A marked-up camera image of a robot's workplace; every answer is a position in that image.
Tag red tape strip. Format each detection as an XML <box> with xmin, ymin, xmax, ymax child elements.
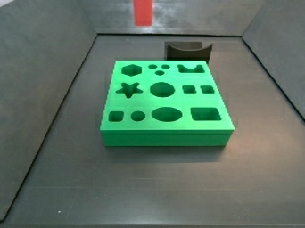
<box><xmin>134</xmin><ymin>0</ymin><xmax>153</xmax><ymax>26</ymax></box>

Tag green shape sorter block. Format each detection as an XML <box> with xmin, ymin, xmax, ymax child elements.
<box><xmin>101</xmin><ymin>61</ymin><xmax>234</xmax><ymax>146</ymax></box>

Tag black curved holder block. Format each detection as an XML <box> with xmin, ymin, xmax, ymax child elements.
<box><xmin>165</xmin><ymin>41</ymin><xmax>214</xmax><ymax>64</ymax></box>

